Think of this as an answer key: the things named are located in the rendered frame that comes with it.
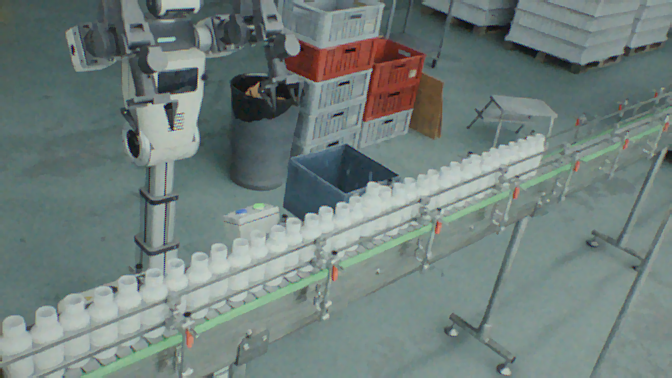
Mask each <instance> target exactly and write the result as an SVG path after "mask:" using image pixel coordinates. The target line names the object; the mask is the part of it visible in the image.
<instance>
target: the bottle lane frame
mask: <svg viewBox="0 0 672 378"><path fill-rule="evenodd" d="M660 126H661V124H660V125H658V126H655V127H653V128H651V129H648V131H645V132H643V133H640V134H638V135H635V136H634V137H631V138H629V139H631V140H633V141H635V143H634V144H633V143H631V142H629V143H628V145H627V148H626V149H625V150H624V149H622V152H621V154H620V157H619V159H618V162H616V165H618V167H616V168H615V169H614V171H613V173H615V172H618V171H620V170H622V169H624V168H626V167H628V166H630V165H632V164H634V163H636V162H638V161H640V160H642V159H644V158H647V157H648V156H647V155H648V153H645V152H643V150H642V148H643V145H644V144H647V142H645V141H647V138H648V137H649V136H650V139H649V141H648V142H649V143H650V144H652V145H653V144H654V141H655V139H656V137H657V134H658V132H659V129H660ZM620 144H621V142H619V143H616V144H614V145H612V146H610V147H607V148H605V149H603V150H600V151H598V152H596V153H593V154H591V155H588V156H587V157H583V158H581V159H580V160H583V161H585V162H587V164H585V165H584V164H582V163H580V164H579V166H578V169H577V171H574V170H573V173H572V175H571V178H570V182H569V184H568V189H569V191H568V192H567V193H566V195H565V198H566V197H568V196H570V195H572V194H574V193H576V192H578V191H580V190H582V189H584V188H587V187H589V186H591V185H593V184H595V183H597V182H599V181H601V179H603V178H605V177H607V176H606V173H607V172H605V171H603V169H602V165H603V163H604V162H606V160H605V158H606V155H607V154H609V157H608V159H607V161H608V162H610V163H612V162H613V159H614V157H615V154H616V152H618V149H619V147H620ZM671 145H672V125H671V124H669V125H668V126H667V128H666V130H665V132H663V130H662V134H661V136H660V138H659V141H658V143H657V149H655V151H654V154H655V153H657V152H659V151H661V150H663V149H665V148H667V147H669V146H671ZM644 151H647V152H650V151H651V145H649V144H647V146H645V148H644ZM571 164H572V162H571V163H569V164H566V165H565V166H562V167H560V168H557V169H556V170H553V171H550V172H547V173H545V174H542V175H541V176H538V177H536V178H533V179H532V180H528V181H527V183H525V184H522V185H520V186H521V187H523V188H525V189H526V192H523V191H521V190H520V191H519V194H518V197H517V199H514V197H513V200H512V203H510V206H509V209H508V212H507V217H508V220H507V221H506V222H505V225H504V227H506V226H508V225H511V224H513V223H515V222H517V221H519V220H521V219H523V218H525V217H527V216H529V215H531V214H533V212H534V209H535V206H536V204H537V201H538V200H539V199H540V198H541V197H544V196H545V195H547V194H550V198H549V202H548V204H547V206H549V205H552V204H554V203H556V202H558V201H557V198H558V196H556V195H554V192H553V189H554V186H556V185H557V183H556V180H557V177H558V176H559V175H561V176H560V179H559V185H561V186H564V183H565V180H566V177H567V174H568V172H569V169H570V166H571ZM609 166H610V164H609V163H607V162H606V163H605V166H604V170H606V171H609V169H610V167H609ZM509 192H510V190H508V191H507V190H506V191H505V192H503V193H500V194H498V195H495V196H494V197H491V198H489V199H487V200H483V201H482V202H480V203H477V204H475V205H473V206H472V205H471V207H468V208H465V209H463V210H461V211H457V212H456V213H454V214H451V215H449V216H447V217H445V216H444V218H442V220H444V221H445V222H447V223H448V224H449V225H448V226H447V227H446V226H445V225H443V224H442V225H441V228H440V231H439V234H436V233H435V235H434V239H433V242H432V246H431V250H430V251H431V253H432V257H431V259H430V260H429V264H428V265H431V264H433V263H435V262H437V261H439V260H441V259H443V258H445V257H447V255H449V254H451V253H453V252H455V251H457V250H459V249H462V248H464V247H466V246H468V245H470V244H472V243H474V242H476V241H478V240H480V239H482V238H484V237H486V236H488V235H490V234H492V233H494V232H496V227H497V225H495V224H494V223H493V221H492V220H491V219H492V216H493V214H494V213H496V211H495V207H496V204H497V203H500V204H499V207H498V212H499V213H501V214H502V213H503V210H504V207H505V204H506V201H507V198H508V195H509ZM555 193H556V194H558V195H560V194H561V187H559V186H558V185H557V189H556V191H555ZM499 217H500V215H498V214H497V213H496V216H495V219H494V221H495V222H496V223H497V224H499V222H500V221H499ZM431 227H432V223H431V222H430V224H428V225H426V226H424V225H423V227H421V228H419V229H416V228H415V229H416V230H415V231H412V232H408V234H405V235H402V236H401V235H400V236H399V237H397V238H395V239H392V238H391V239H392V240H391V241H388V242H384V243H383V244H381V245H379V246H376V245H375V247H374V248H372V249H370V250H368V249H367V251H365V252H363V253H358V252H357V253H358V255H356V256H354V257H350V256H349V259H347V260H344V261H341V260H340V263H339V264H340V265H341V267H343V268H344V269H345V270H346V272H345V273H344V274H343V273H342V272H340V271H339V273H338V278H337V280H336V281H333V282H332V287H331V292H330V297H329V300H331V302H332V307H330V310H329V315H330V314H332V313H334V312H336V311H338V310H340V309H342V308H344V307H346V306H348V305H350V304H352V303H354V302H356V301H358V300H360V299H362V298H364V297H366V296H368V295H370V294H372V293H374V292H376V291H378V290H380V289H382V288H384V287H386V286H388V285H390V284H392V283H394V282H396V281H399V280H401V279H403V278H405V277H407V276H409V275H411V274H413V273H415V272H417V271H419V270H420V269H419V266H420V265H421V263H420V262H418V261H417V258H416V257H415V253H416V249H417V248H419V246H418V241H419V238H420V237H422V236H423V241H422V244H421V247H422V248H423V249H426V245H427V242H428V238H429V234H430V231H431ZM318 269H319V268H318ZM319 270H320V269H319ZM327 272H329V270H327V269H325V270H320V272H318V273H316V274H314V275H312V274H310V273H309V274H310V276H309V277H307V278H304V279H301V278H299V279H300V281H297V282H295V283H293V284H291V283H290V282H289V285H288V286H286V287H284V288H280V287H278V286H277V287H278V288H279V289H278V290H277V291H274V292H272V293H269V292H267V291H266V292H267V295H265V296H263V297H261V298H257V297H255V296H254V295H253V296H254V297H255V300H253V301H250V302H248V303H245V302H243V301H242V302H243V305H241V306H239V307H237V308H233V307H231V306H230V305H229V306H230V307H231V310H230V311H227V312H225V313H223V314H221V313H220V312H218V311H217V312H218V313H219V315H218V316H216V318H214V319H211V320H208V319H206V318H205V317H204V318H205V320H206V322H204V323H201V324H199V325H197V326H195V329H194V330H195V331H196V332H197V333H198V334H199V335H200V337H199V339H197V340H196V339H195V338H194V337H193V344H192V346H191V347H190V348H189V349H188V363H187V367H189V368H191V369H192V376H191V377H190V378H205V377H207V376H209V375H211V374H214V373H216V372H218V371H220V370H222V369H224V368H226V367H228V365H230V364H232V363H234V362H236V361H237V358H238V350H239V345H240V343H241V342H242V341H243V339H244V338H246V337H248V336H251V335H252V334H254V333H256V332H258V331H261V330H264V329H267V330H268V331H270V338H269V345H271V344H273V343H275V342H277V341H279V340H281V339H283V338H285V337H287V336H289V335H291V334H293V333H295V332H297V331H299V330H301V329H303V328H305V327H307V325H309V324H311V323H313V322H315V321H317V320H318V319H317V315H318V314H319V313H320V311H318V310H317V309H316V307H315V305H313V303H314V297H315V296H316V295H318V293H316V286H317V284H318V283H320V282H322V286H321V291H320V295H321V296H323V293H324V288H325V283H326V277H327ZM162 336H163V335H162ZM163 338H164V339H163V340H162V341H160V342H156V343H154V344H150V343H149V342H147V341H146V342H147V344H148V346H147V347H145V348H143V349H140V351H138V352H136V351H134V350H133V349H131V350H132V351H133V354H131V355H129V356H126V357H124V358H122V359H121V358H119V357H118V356H117V355H115V358H116V361H114V362H112V363H109V364H107V365H105V366H104V365H102V364H101V363H100V362H98V363H99V365H100V368H98V369H96V370H93V371H91V372H89V373H86V372H85V371H84V370H83V369H82V372H83V375H81V376H78V378H179V377H178V376H177V372H175V362H177V361H178V357H177V358H175V355H176V347H178V346H180V345H182V335H181V334H180V333H179V332H178V334H176V335H174V336H171V337H169V338H166V337H165V336H163ZM269 345H268V346H269Z"/></svg>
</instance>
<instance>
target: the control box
mask: <svg viewBox="0 0 672 378"><path fill-rule="evenodd" d="M264 206H265V207H263V208H254V206H251V207H247V208H244V209H246V210H247V212H246V213H243V214H236V211H235V212H231V213H228V214H225V215H223V221H224V222H223V224H224V231H225V238H227V239H230V240H233V241H234V240H235V239H236V238H243V239H246V240H247V241H249V238H250V235H251V234H250V233H251V231H254V230H261V231H263V232H265V234H266V235H267V234H269V233H270V232H271V228H272V226H275V225H278V222H279V221H280V218H279V208H278V207H276V206H272V205H267V204H264ZM266 235H265V236H266Z"/></svg>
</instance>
